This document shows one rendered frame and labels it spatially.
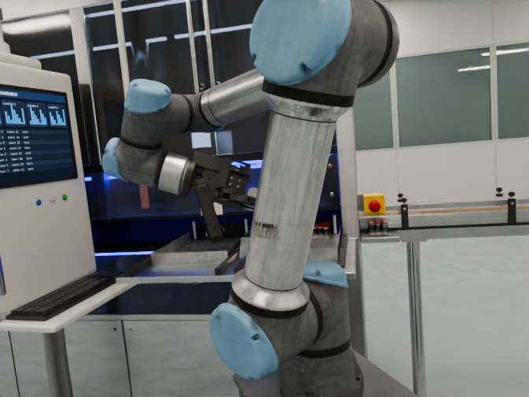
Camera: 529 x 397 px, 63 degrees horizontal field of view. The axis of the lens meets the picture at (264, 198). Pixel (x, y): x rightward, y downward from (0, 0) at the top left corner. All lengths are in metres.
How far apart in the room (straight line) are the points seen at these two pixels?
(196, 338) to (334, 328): 1.12
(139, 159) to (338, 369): 0.50
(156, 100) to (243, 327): 0.41
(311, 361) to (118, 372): 1.36
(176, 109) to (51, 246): 0.93
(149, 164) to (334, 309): 0.42
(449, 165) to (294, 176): 5.75
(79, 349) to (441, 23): 5.57
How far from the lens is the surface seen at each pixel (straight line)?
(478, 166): 6.34
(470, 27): 6.43
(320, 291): 0.72
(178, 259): 1.44
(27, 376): 2.31
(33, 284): 1.59
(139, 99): 0.80
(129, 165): 0.84
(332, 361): 0.78
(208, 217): 0.82
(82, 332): 2.05
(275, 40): 0.52
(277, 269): 0.59
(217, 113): 0.83
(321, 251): 1.32
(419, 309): 1.82
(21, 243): 1.55
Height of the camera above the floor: 1.23
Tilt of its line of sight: 7 degrees down
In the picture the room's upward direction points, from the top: 5 degrees counter-clockwise
